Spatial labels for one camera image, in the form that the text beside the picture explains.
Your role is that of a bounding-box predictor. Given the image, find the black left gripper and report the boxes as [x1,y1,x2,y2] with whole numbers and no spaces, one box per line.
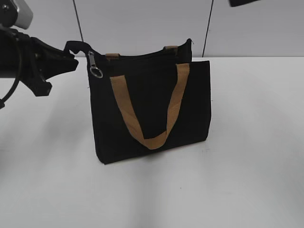
[0,27,78,97]

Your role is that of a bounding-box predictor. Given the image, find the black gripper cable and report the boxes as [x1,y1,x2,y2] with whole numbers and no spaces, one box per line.
[0,33,23,110]

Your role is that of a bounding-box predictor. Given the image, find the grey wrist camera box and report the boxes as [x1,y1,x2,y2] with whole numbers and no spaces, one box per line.
[10,0,34,29]

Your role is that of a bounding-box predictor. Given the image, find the silver zipper pull with ring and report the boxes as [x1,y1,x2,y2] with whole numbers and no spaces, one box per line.
[88,51,104,78]

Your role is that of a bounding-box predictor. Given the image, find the black tote bag tan handles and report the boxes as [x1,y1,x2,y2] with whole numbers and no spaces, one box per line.
[64,39,211,164]

